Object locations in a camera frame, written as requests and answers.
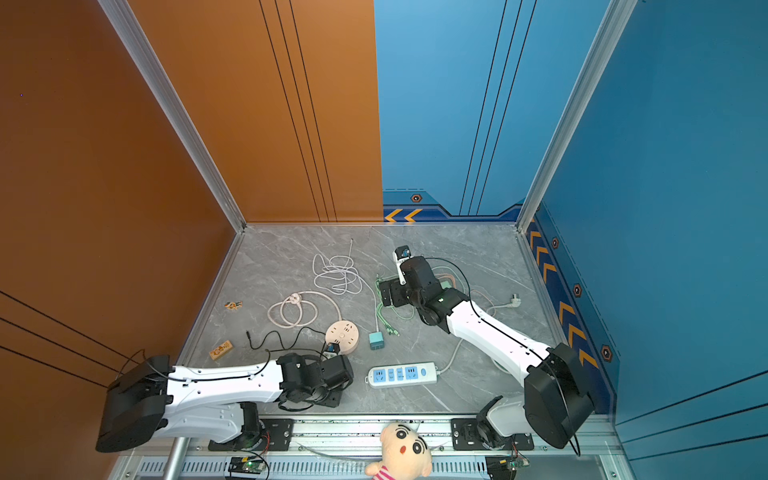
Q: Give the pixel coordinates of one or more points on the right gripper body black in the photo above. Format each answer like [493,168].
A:
[401,295]

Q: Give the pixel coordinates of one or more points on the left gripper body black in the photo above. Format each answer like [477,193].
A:
[327,398]

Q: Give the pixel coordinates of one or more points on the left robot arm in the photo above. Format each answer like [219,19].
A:
[158,400]

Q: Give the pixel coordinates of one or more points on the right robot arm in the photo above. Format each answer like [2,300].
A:
[557,395]

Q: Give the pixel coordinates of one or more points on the round pink power socket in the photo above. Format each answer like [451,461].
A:
[345,334]

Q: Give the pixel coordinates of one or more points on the white blue power strip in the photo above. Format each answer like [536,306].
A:
[402,375]

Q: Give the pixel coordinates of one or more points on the wooden domino block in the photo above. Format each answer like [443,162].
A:
[220,350]

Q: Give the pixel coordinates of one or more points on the left circuit board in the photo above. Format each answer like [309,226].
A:
[248,467]

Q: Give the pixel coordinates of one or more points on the circuit board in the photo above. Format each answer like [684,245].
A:
[248,467]
[505,468]

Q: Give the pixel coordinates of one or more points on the plush doll toy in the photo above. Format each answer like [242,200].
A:
[405,455]

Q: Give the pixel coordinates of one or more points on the metal pole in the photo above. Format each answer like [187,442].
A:
[175,460]

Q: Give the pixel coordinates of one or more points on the right circuit board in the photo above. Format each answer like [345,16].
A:
[505,468]

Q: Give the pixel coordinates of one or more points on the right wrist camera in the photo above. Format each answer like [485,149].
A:
[400,255]

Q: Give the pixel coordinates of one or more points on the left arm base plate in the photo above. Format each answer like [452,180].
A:
[270,435]

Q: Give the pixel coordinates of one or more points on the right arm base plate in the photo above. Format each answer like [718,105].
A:
[471,434]

